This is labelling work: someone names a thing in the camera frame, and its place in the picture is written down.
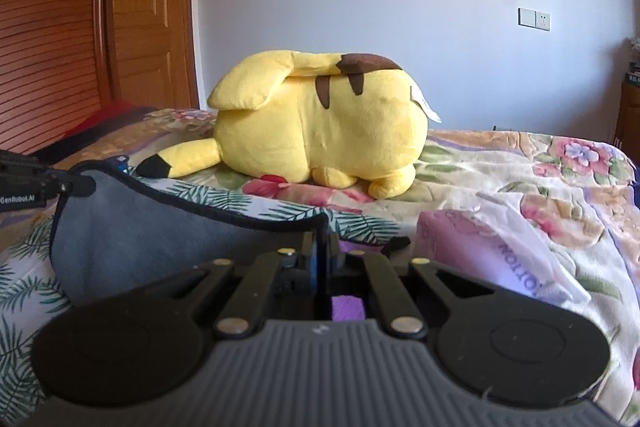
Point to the wooden panel door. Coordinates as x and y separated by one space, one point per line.
150 7

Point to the floral blanket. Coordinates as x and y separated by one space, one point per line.
500 167

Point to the pink plastic tissue packet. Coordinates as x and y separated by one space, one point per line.
465 242

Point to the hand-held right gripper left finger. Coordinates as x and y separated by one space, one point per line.
262 289

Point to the white wall switch and socket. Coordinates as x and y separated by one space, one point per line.
534 19

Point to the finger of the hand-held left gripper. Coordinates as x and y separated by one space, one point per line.
70 182
120 163

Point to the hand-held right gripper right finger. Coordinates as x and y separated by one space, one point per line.
382 292

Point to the yellow plush toy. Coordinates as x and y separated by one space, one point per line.
320 122

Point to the wooden cabinet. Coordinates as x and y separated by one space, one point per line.
629 117

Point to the grey towel with black edge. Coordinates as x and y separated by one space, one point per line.
150 232

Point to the louvered wooden wardrobe door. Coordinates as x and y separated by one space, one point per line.
45 32

